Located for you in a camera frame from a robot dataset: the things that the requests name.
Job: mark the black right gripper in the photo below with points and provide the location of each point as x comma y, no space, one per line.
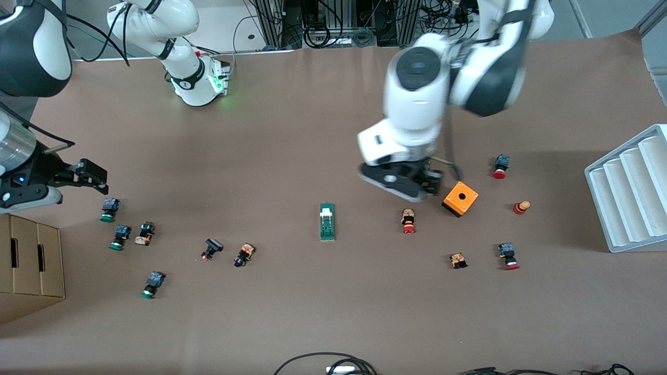
32,170

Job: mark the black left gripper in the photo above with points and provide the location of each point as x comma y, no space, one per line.
428,178

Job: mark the green load switch cream base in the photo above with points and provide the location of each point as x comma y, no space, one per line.
327,224

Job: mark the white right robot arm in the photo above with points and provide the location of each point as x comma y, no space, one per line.
151,26

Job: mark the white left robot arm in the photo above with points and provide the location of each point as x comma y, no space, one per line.
417,94

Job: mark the green push button blue block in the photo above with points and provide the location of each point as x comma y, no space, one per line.
153,283
109,207
120,235

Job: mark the red emergency stop orange block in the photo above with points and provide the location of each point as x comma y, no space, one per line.
408,220

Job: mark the red push button blue block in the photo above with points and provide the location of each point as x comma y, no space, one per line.
501,165
508,255

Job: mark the red orange mushroom button head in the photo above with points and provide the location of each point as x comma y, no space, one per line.
520,208

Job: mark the brown cardboard box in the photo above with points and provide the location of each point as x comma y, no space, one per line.
28,260

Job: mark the black square button red stem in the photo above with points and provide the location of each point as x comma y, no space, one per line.
212,247

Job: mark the grey ribbed plastic tray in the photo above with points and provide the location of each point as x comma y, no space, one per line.
625,198

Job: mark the orange button enclosure box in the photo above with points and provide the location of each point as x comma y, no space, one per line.
459,198

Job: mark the black selector switch orange block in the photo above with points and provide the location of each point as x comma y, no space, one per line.
244,254

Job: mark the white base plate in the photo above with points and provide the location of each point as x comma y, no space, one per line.
241,39

